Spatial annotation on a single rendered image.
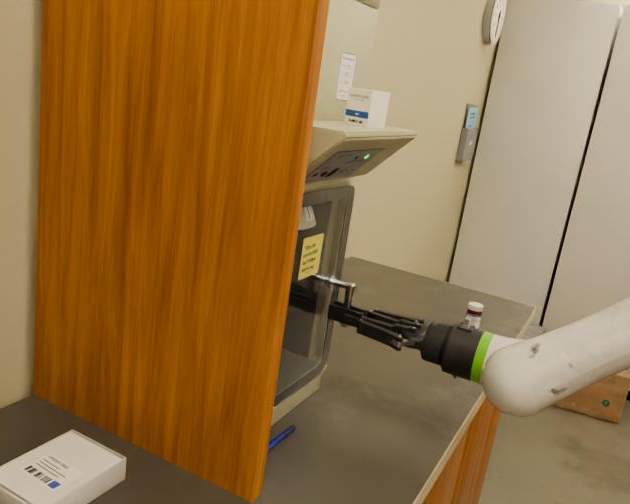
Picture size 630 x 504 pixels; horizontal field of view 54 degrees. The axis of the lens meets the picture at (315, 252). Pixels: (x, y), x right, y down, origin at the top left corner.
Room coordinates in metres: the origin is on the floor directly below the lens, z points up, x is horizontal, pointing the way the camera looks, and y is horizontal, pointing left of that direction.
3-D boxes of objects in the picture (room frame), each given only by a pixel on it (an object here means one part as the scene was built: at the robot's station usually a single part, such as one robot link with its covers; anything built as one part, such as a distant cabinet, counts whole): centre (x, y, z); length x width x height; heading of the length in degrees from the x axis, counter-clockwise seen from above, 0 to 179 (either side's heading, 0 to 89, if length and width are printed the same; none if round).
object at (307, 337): (1.07, 0.01, 1.19); 0.30 x 0.01 x 0.40; 154
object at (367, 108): (1.08, -0.05, 1.54); 0.05 x 0.05 x 0.06; 50
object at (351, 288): (1.15, -0.06, 1.17); 0.05 x 0.03 x 0.10; 64
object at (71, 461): (0.78, 0.33, 0.96); 0.16 x 0.12 x 0.04; 154
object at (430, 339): (1.08, -0.22, 1.14); 0.09 x 0.08 x 0.07; 64
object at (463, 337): (1.05, -0.29, 1.15); 0.09 x 0.06 x 0.12; 154
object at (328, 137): (1.05, -0.03, 1.46); 0.32 x 0.11 x 0.10; 154
